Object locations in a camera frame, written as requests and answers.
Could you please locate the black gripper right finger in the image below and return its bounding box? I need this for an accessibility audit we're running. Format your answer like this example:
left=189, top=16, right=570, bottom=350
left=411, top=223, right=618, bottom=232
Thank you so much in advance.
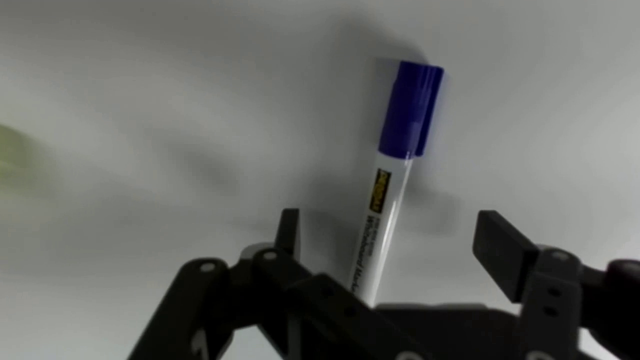
left=471, top=210, right=640, bottom=360

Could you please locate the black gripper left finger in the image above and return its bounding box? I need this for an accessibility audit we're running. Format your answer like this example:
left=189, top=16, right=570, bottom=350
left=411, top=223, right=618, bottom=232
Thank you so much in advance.
left=128, top=207, right=427, bottom=360

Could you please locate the white marker with blue cap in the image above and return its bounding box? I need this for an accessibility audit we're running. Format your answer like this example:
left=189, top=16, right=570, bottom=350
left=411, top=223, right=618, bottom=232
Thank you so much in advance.
left=348, top=57, right=445, bottom=309

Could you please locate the green ceramic mug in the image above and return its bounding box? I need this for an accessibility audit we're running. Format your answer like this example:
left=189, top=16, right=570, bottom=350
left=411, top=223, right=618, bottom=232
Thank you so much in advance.
left=0, top=122, right=47, bottom=197

